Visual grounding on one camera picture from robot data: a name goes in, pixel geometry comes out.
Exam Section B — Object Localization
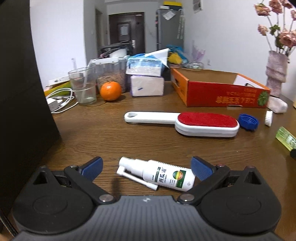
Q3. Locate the red white lint brush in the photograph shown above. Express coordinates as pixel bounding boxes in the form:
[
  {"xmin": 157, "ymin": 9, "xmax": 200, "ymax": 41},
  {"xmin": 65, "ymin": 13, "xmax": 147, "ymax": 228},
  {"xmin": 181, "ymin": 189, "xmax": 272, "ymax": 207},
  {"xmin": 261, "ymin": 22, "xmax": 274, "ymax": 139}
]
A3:
[{"xmin": 124, "ymin": 111, "xmax": 240, "ymax": 138}]

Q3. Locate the white spray bottle green label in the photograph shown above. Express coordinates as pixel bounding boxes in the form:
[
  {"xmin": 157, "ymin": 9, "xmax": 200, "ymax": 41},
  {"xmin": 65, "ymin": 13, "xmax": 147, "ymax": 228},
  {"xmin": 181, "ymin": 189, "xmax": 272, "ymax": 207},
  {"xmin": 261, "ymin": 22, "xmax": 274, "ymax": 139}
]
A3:
[{"xmin": 117, "ymin": 157, "xmax": 195, "ymax": 192}]

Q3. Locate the blue plastic bottle cap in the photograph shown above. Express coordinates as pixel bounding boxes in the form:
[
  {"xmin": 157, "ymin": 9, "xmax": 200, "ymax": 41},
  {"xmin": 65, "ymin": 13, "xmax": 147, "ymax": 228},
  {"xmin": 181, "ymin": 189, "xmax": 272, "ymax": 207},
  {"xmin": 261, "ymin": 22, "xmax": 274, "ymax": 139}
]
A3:
[{"xmin": 238, "ymin": 113, "xmax": 259, "ymax": 131}]

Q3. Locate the green transparent bottle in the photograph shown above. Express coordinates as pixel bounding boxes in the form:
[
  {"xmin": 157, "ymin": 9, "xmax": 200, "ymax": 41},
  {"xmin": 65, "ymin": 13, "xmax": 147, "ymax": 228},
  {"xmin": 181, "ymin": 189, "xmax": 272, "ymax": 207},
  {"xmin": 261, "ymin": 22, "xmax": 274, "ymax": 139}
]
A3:
[{"xmin": 275, "ymin": 126, "xmax": 296, "ymax": 151}]

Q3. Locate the black monitor edge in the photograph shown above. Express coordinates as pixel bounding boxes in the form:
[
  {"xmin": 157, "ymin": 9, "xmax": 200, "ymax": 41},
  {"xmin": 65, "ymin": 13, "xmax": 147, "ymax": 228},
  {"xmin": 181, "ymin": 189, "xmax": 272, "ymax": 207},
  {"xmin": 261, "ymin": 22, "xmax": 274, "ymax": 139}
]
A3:
[{"xmin": 1, "ymin": 1, "xmax": 60, "ymax": 214}]

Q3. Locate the red orange cardboard box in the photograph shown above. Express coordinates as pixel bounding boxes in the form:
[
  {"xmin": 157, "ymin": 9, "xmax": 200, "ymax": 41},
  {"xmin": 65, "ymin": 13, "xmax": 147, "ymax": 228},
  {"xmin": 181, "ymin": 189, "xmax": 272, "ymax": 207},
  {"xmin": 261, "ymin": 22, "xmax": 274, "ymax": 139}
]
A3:
[{"xmin": 171, "ymin": 67, "xmax": 270, "ymax": 108}]

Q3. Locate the orange fruit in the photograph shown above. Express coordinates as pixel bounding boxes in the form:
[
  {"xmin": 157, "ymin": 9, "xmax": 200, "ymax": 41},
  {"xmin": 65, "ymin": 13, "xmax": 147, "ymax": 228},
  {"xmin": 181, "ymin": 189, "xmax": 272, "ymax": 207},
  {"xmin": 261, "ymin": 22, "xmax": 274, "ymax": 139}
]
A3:
[{"xmin": 99, "ymin": 81, "xmax": 121, "ymax": 101}]

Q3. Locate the clear drinking glass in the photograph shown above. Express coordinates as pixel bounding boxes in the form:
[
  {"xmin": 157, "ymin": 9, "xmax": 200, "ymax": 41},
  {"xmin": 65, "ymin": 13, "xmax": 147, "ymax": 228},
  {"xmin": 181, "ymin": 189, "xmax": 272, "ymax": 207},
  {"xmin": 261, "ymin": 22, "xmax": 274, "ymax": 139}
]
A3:
[{"xmin": 68, "ymin": 66, "xmax": 97, "ymax": 105}]

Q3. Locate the purple white tissue pack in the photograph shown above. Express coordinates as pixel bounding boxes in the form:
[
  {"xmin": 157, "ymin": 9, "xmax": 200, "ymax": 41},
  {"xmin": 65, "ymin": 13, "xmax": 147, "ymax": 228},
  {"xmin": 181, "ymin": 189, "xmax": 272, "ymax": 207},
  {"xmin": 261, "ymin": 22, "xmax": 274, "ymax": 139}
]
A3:
[{"xmin": 130, "ymin": 75, "xmax": 165, "ymax": 97}]

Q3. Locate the small white tissue packet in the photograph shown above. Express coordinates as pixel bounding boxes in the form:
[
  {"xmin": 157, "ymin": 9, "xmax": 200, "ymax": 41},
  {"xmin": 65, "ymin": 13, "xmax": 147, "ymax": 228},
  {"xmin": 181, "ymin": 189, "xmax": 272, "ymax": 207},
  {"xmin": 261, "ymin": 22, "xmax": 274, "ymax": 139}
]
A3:
[{"xmin": 267, "ymin": 96, "xmax": 288, "ymax": 113}]

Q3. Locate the clear lidded food container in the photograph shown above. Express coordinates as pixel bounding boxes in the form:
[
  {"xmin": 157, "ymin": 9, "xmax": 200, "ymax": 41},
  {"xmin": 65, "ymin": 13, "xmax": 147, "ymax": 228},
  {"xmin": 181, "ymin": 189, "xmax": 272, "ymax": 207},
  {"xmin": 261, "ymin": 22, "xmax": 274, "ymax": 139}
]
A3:
[{"xmin": 88, "ymin": 55, "xmax": 130, "ymax": 93}]

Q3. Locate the blue tissue pack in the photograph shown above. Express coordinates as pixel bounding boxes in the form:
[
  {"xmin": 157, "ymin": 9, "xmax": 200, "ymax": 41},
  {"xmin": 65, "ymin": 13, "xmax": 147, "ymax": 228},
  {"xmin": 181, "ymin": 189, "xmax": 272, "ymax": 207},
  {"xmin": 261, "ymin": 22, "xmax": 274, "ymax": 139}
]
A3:
[{"xmin": 125, "ymin": 48, "xmax": 169, "ymax": 77}]

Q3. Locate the black headset on container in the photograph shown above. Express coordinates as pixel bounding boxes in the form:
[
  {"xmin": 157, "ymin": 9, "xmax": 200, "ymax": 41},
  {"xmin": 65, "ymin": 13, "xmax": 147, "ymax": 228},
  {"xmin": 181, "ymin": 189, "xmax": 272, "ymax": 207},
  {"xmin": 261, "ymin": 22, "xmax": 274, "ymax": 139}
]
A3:
[{"xmin": 99, "ymin": 41, "xmax": 133, "ymax": 58}]

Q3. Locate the pink textured ceramic vase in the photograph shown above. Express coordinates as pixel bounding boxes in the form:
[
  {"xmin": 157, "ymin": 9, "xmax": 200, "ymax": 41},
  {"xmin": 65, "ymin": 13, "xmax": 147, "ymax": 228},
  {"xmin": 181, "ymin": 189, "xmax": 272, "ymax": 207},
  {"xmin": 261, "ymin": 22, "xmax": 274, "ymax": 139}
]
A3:
[{"xmin": 265, "ymin": 51, "xmax": 289, "ymax": 98}]

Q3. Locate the dark brown entrance door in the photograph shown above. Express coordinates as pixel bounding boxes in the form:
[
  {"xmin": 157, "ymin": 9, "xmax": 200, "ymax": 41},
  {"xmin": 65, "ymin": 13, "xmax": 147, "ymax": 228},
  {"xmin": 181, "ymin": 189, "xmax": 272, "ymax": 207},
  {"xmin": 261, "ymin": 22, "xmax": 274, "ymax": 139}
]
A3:
[{"xmin": 109, "ymin": 12, "xmax": 145, "ymax": 54}]

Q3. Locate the grey refrigerator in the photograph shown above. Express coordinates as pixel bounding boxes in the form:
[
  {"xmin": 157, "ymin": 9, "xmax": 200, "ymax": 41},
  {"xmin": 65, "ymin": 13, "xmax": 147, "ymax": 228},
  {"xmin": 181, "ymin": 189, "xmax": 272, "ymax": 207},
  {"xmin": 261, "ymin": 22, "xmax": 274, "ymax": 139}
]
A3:
[{"xmin": 156, "ymin": 8, "xmax": 185, "ymax": 50}]

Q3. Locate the dried pink rose bouquet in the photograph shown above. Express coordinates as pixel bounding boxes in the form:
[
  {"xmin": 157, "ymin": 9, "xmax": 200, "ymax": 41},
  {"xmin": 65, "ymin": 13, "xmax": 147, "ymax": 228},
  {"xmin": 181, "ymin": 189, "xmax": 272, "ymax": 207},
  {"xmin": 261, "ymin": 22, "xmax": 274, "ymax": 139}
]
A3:
[{"xmin": 253, "ymin": 0, "xmax": 295, "ymax": 57}]

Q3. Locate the yellow box on refrigerator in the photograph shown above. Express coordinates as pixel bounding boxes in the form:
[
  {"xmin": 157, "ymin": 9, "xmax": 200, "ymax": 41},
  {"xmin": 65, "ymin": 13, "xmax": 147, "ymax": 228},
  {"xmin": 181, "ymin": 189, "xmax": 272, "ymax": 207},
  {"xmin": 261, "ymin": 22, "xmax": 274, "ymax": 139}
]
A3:
[{"xmin": 163, "ymin": 1, "xmax": 182, "ymax": 7}]

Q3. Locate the white charger with cable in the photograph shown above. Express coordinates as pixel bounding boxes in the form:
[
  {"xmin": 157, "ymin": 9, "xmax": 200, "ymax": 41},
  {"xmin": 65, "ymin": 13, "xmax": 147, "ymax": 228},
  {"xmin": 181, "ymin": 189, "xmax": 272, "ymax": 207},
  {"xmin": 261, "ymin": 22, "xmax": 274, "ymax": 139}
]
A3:
[{"xmin": 46, "ymin": 88, "xmax": 78, "ymax": 114}]

